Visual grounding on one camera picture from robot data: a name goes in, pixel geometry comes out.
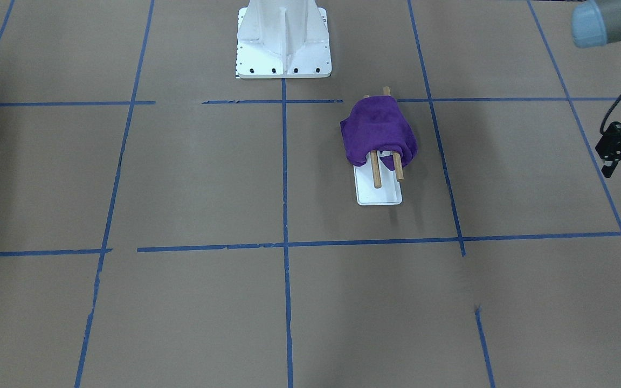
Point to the purple towel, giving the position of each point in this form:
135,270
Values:
377,123

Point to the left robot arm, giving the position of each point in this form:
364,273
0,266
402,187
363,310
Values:
596,23

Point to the white wooden towel rack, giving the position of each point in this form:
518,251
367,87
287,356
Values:
378,181

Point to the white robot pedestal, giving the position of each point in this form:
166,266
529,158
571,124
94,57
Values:
283,40

